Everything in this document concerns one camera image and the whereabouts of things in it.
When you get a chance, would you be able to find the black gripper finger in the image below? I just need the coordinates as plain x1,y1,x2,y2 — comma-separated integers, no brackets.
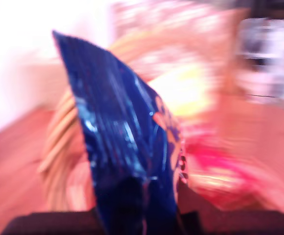
78,209,107,235
177,211,207,235

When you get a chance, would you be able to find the blue mini eggs bag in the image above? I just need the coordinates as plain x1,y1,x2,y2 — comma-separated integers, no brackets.
51,29,190,235

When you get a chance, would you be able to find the red and white eggs bag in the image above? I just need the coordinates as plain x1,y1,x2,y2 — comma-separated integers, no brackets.
183,137,267,212

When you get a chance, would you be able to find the woven wicker basket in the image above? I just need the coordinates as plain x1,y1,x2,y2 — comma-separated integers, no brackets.
38,29,255,213

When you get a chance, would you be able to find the yellow translucent eggs bag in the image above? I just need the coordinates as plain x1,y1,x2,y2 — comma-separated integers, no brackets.
149,66,218,118

